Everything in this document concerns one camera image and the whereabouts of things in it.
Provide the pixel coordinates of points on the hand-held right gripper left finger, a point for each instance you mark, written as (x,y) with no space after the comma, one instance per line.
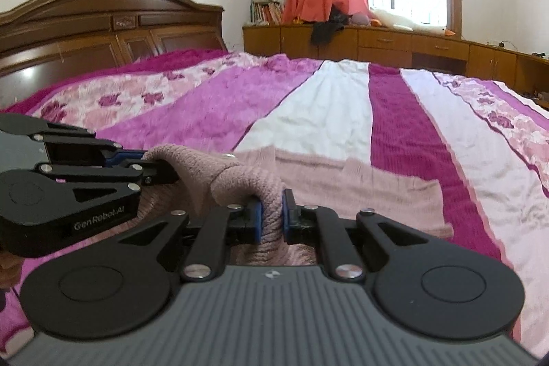
(256,220)

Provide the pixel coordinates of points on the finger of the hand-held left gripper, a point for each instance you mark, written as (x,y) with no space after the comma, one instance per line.
(77,147)
(107,175)

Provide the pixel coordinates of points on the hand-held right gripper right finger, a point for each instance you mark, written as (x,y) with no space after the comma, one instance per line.
(290,216)

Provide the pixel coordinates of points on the pink knit sweater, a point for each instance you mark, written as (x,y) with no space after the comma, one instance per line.
(343,186)

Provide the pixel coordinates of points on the person's left forearm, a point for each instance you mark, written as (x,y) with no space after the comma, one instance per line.
(8,267)

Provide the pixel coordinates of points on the dark clothes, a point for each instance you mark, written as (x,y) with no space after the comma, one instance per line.
(328,29)

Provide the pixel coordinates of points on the floral purple white blanket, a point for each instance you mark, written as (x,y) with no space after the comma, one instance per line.
(300,113)

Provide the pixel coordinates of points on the dark wooden headboard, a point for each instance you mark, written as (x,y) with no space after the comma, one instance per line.
(107,36)

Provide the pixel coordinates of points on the long wooden cabinet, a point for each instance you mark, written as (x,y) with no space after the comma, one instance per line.
(386,44)

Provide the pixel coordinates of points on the row of books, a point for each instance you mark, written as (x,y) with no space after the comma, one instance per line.
(266,12)

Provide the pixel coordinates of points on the pink plush toy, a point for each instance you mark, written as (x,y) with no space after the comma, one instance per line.
(360,20)

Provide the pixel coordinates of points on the orange plush toy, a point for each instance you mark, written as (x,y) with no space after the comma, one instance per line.
(376,23)

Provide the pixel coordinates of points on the white goose plush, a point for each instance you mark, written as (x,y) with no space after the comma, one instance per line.
(399,21)

